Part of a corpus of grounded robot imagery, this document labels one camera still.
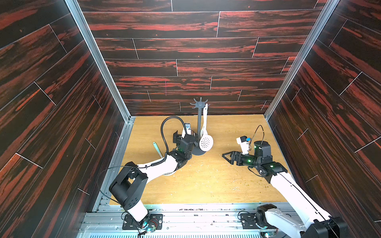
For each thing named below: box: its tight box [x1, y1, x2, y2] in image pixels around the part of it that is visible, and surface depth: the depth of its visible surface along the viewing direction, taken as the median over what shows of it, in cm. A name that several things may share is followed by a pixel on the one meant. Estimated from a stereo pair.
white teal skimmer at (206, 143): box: [198, 103, 214, 152], surface depth 91 cm
